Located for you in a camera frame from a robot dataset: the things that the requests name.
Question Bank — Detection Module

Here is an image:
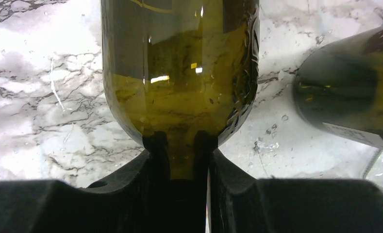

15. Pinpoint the green wine bottle white label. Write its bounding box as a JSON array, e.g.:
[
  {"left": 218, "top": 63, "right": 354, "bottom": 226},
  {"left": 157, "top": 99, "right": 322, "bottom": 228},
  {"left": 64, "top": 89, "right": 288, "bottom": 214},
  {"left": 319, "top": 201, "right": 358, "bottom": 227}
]
[{"left": 293, "top": 26, "right": 383, "bottom": 150}]

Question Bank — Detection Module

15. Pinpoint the green wine bottle dark label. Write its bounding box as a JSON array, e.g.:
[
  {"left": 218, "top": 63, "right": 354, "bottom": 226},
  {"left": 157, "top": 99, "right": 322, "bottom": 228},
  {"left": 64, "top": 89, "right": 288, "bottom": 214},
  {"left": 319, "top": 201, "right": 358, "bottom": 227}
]
[{"left": 100, "top": 0, "right": 260, "bottom": 233}]

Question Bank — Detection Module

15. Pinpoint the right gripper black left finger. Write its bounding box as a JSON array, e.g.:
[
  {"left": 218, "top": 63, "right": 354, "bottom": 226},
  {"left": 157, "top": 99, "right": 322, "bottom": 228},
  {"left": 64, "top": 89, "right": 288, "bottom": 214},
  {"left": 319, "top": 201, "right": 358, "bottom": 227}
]
[{"left": 0, "top": 150, "right": 150, "bottom": 233}]

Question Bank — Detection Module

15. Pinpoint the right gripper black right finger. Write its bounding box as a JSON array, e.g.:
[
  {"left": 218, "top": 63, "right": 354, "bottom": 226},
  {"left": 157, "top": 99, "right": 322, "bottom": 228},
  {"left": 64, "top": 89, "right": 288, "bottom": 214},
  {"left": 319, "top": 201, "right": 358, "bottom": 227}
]
[{"left": 209, "top": 150, "right": 383, "bottom": 233}]

